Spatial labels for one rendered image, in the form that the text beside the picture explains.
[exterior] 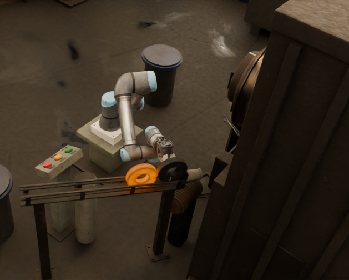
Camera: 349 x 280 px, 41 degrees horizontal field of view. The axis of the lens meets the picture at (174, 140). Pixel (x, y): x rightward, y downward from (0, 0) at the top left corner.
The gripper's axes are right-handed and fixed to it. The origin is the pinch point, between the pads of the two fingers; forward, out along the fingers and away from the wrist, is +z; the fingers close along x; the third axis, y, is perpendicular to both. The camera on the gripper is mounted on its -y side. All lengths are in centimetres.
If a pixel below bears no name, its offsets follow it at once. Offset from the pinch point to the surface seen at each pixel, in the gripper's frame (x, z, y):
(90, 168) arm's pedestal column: -25, -92, -53
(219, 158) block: 24.1, 3.5, 2.7
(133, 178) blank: -19.8, 0.3, -2.9
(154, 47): 42, -158, 7
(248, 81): 31, 10, 46
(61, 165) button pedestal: -50, -30, -8
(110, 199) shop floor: -17, -64, -62
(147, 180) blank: -12.5, -0.6, -5.9
